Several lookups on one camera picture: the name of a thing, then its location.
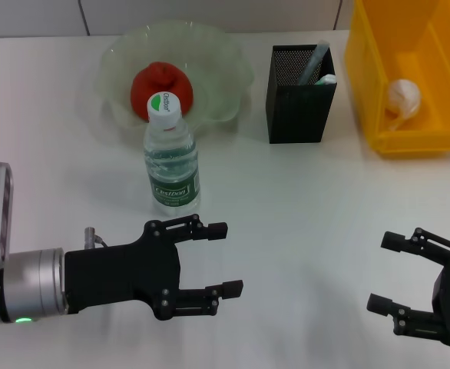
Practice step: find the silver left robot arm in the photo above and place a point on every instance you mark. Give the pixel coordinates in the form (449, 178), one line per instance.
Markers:
(29, 284)

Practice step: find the grey pen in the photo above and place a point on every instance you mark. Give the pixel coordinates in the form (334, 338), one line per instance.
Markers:
(311, 63)

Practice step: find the black mesh pen holder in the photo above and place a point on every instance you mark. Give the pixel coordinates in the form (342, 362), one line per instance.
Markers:
(302, 111)

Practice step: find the red orange fruit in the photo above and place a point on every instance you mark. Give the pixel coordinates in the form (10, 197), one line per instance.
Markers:
(144, 88)

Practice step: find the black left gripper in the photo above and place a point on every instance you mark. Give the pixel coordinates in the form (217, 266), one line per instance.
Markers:
(121, 273)

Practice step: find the clear water bottle green label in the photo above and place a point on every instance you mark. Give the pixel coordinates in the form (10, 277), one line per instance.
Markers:
(171, 161)

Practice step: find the translucent glass fruit plate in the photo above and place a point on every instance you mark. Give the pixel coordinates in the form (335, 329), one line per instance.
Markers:
(217, 69)

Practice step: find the white garlic bulb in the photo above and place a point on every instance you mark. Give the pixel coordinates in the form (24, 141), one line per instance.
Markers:
(403, 98)

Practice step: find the yellow plastic bin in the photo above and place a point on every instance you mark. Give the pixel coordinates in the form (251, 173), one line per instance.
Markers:
(367, 96)

